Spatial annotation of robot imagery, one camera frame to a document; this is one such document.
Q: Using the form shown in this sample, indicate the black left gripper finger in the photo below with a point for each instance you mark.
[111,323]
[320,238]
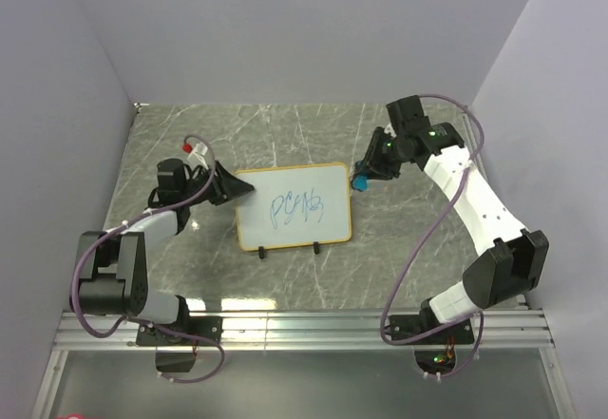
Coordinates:
[234,194]
[224,180]

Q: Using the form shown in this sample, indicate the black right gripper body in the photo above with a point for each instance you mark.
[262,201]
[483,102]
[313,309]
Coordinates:
[385,154]

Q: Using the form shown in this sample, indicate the blue bone-shaped eraser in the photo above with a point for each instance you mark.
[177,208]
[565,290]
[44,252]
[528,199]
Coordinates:
[359,183]

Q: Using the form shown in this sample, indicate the yellow framed whiteboard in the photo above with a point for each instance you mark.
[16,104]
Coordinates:
[293,206]

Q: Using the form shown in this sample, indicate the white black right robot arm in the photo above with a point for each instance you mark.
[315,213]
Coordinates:
[446,159]

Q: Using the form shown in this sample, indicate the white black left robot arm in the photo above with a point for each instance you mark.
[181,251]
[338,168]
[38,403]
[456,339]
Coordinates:
[111,275]

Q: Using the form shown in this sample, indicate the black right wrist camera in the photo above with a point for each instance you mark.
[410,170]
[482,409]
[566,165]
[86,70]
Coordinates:
[407,115]

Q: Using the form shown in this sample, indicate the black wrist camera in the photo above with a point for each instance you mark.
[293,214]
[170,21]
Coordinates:
[171,176]
[407,115]

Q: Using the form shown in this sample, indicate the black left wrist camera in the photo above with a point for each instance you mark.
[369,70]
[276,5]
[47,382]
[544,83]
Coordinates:
[171,176]

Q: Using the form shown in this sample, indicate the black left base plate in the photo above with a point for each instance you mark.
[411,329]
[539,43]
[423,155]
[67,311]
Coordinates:
[199,330]

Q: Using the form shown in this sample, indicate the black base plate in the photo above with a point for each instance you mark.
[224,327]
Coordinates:
[199,330]
[414,328]

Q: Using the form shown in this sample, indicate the aluminium front rail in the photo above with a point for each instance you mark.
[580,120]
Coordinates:
[342,330]

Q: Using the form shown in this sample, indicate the aluminium rail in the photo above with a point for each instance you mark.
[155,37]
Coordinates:
[501,268]
[342,330]

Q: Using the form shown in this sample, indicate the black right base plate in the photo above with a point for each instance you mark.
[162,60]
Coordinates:
[414,328]

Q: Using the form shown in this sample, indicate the aluminium right side rail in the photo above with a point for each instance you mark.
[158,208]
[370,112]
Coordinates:
[501,268]

